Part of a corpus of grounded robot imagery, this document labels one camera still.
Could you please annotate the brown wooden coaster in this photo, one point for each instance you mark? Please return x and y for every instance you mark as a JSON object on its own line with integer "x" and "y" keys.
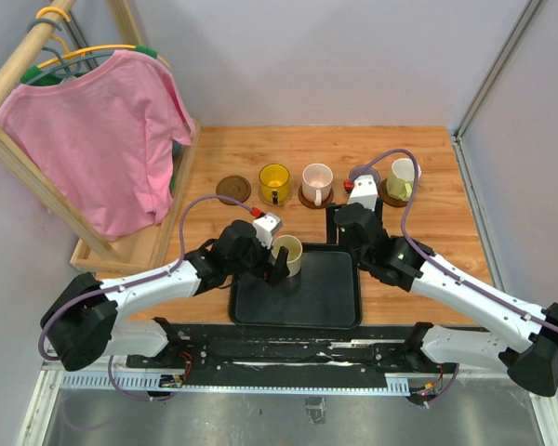
{"x": 310, "y": 204}
{"x": 233, "y": 189}
{"x": 393, "y": 200}

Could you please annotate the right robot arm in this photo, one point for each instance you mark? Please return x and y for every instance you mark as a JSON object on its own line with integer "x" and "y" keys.
{"x": 518, "y": 337}

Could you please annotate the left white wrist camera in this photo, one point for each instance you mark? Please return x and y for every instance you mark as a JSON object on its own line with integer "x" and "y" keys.
{"x": 266, "y": 227}

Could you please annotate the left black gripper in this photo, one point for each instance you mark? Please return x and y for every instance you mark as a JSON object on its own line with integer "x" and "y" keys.
{"x": 268, "y": 272}

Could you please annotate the pale green octagonal mug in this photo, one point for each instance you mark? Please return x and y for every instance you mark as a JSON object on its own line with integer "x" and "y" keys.
{"x": 401, "y": 180}

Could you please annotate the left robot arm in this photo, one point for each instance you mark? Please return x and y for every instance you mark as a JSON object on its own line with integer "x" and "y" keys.
{"x": 88, "y": 320}

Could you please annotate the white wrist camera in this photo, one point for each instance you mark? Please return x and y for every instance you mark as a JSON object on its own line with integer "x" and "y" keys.
{"x": 266, "y": 227}
{"x": 364, "y": 192}

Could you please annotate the white slotted cable duct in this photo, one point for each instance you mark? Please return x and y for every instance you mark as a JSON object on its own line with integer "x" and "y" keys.
{"x": 250, "y": 382}

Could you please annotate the woven rattan coaster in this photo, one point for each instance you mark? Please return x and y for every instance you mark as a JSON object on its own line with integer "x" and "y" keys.
{"x": 275, "y": 195}

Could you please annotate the purple mug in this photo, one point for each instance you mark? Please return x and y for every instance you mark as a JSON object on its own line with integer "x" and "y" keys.
{"x": 363, "y": 170}

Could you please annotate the pink mug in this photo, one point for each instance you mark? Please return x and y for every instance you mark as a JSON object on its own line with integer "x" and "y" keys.
{"x": 316, "y": 182}

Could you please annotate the wooden clothes rack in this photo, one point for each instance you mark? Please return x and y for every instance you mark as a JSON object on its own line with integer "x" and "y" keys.
{"x": 142, "y": 250}

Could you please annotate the black plastic tray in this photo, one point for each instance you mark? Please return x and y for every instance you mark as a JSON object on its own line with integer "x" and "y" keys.
{"x": 325, "y": 294}

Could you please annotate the green clothes hanger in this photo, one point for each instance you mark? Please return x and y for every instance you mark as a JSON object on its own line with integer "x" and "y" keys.
{"x": 64, "y": 66}

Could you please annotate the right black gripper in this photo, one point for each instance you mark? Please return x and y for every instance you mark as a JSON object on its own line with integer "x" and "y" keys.
{"x": 330, "y": 224}

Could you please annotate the yellow clothes hanger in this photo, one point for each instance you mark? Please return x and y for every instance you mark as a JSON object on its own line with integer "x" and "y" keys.
{"x": 124, "y": 18}

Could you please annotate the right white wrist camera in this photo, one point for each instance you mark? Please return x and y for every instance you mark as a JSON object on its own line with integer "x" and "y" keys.
{"x": 364, "y": 192}

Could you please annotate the cream yellow mug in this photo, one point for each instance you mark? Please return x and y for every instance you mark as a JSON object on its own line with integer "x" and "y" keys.
{"x": 294, "y": 252}

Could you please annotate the yellow glass mug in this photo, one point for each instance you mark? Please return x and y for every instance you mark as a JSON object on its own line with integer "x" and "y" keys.
{"x": 274, "y": 175}

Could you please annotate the aluminium corner post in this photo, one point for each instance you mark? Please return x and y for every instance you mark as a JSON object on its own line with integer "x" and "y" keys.
{"x": 503, "y": 58}

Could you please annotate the pink t-shirt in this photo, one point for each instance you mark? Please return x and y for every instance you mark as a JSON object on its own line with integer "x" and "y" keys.
{"x": 105, "y": 139}

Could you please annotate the grey clothes hanger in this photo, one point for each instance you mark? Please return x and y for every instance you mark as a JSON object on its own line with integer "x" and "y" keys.
{"x": 65, "y": 70}

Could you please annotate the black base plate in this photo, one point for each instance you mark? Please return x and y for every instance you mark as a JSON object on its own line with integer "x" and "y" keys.
{"x": 290, "y": 353}

